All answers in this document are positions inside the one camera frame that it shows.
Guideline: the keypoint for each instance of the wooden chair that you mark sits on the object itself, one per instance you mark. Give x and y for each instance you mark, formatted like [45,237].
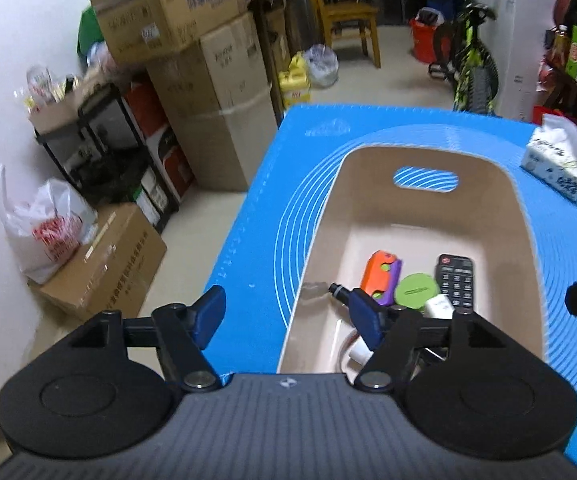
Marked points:
[343,15]

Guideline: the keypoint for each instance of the green and black bicycle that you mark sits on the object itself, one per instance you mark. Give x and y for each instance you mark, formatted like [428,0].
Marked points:
[473,60]

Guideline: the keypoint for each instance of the green carton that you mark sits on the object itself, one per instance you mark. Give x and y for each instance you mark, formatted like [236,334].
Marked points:
[575,52]

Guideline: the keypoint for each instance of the tall brown cardboard box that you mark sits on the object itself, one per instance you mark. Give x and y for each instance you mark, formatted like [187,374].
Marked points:
[218,105]

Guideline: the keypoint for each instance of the beige plastic storage bin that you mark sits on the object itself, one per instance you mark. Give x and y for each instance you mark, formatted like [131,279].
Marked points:
[418,215]

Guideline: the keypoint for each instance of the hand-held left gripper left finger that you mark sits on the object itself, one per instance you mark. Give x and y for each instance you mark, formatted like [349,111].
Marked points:
[208,315]

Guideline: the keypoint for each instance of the white tissue pack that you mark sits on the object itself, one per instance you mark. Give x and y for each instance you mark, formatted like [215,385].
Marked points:
[553,160]

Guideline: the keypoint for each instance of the red bucket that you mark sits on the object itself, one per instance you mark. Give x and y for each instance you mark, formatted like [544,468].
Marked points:
[423,37]

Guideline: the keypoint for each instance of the black marker pen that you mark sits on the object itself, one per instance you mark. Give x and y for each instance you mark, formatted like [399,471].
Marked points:
[339,291]

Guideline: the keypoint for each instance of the blue silicone mat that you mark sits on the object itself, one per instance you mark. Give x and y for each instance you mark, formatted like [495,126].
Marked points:
[288,185]

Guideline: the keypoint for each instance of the black remote control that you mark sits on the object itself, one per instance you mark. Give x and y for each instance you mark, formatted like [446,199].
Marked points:
[456,280]

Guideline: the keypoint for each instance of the orange and purple toy knife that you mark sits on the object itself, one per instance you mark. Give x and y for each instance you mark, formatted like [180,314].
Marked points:
[378,270]

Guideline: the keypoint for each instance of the white plastic bag red print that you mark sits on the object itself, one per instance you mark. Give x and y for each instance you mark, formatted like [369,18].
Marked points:
[43,235]

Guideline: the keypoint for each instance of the open cardboard box with bottles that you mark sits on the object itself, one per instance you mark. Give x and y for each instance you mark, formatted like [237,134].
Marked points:
[53,110]

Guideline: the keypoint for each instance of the red and white appliance box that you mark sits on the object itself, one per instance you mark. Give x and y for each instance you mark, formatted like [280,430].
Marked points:
[163,145]

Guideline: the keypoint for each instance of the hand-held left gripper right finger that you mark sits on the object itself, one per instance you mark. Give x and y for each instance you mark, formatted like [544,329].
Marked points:
[366,320]

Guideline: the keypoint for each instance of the cardboard box with blue print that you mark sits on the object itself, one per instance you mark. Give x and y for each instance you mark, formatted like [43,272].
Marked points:
[168,10]

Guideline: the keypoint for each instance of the clear plastic bag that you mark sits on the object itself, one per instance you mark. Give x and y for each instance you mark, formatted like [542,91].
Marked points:
[322,65]

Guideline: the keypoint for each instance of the green bag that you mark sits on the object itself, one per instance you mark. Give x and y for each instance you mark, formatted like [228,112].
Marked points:
[89,30]

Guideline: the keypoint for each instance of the flat cardboard box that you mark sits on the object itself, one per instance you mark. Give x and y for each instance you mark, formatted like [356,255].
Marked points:
[103,265]

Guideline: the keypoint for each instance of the green round lid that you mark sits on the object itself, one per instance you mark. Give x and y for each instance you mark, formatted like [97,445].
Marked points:
[416,290]

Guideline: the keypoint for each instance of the amber bottle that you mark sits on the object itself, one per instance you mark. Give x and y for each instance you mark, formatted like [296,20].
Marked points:
[559,45]

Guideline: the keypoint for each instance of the black metal shelf rack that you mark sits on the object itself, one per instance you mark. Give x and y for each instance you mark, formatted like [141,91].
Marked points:
[108,160]

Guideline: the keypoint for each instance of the yellow plastic jugs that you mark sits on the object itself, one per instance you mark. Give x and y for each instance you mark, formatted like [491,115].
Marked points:
[294,82]

